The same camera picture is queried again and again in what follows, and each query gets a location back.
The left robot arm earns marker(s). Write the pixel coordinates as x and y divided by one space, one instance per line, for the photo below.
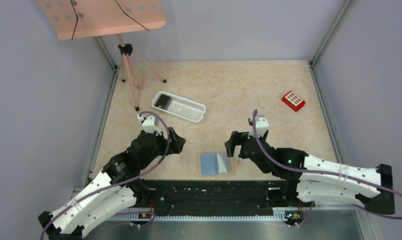
117 186

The pink music stand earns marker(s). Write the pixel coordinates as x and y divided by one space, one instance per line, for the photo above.
95 18

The red toy brick block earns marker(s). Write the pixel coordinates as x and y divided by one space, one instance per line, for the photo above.
293 101

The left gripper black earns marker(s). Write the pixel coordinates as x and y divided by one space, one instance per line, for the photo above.
176 144

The white plastic basket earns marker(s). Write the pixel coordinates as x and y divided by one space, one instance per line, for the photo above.
182 108

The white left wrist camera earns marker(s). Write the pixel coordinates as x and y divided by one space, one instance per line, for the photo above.
150 124

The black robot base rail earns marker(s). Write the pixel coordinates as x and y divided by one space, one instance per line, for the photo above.
216 198

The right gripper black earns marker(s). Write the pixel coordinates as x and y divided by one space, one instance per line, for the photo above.
234 140

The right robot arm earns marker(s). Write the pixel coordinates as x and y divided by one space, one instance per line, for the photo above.
310 178

